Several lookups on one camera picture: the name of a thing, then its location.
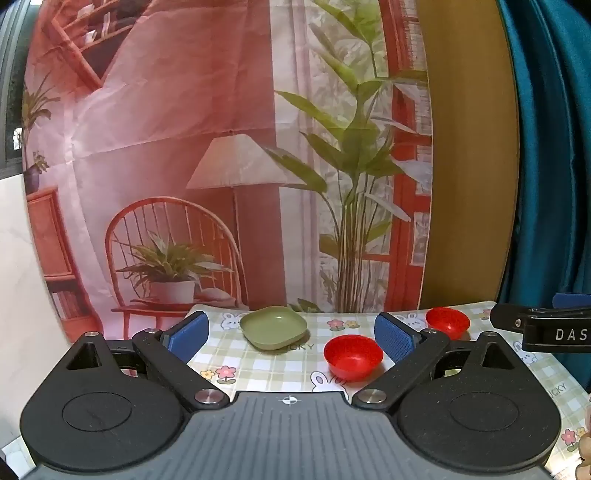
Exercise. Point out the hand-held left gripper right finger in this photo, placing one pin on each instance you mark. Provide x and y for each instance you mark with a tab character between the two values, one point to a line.
391	339

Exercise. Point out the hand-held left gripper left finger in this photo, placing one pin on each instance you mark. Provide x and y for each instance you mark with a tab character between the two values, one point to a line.
190	334

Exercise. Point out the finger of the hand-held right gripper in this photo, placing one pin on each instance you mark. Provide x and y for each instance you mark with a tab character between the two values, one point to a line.
505	316
572	300

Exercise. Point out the red plastic bowl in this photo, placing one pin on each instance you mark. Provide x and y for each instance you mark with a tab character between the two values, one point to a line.
447	321
353	356

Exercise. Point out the green square plate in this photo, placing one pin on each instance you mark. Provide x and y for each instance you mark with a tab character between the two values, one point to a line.
273	328

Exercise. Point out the checkered bunny print tablecloth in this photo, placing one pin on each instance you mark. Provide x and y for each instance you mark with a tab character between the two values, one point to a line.
277	369

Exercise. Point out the white board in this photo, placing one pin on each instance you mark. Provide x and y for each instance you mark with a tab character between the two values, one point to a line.
27	277

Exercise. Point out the printed room scene wall cloth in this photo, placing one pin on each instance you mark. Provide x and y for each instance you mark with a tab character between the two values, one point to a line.
184	138

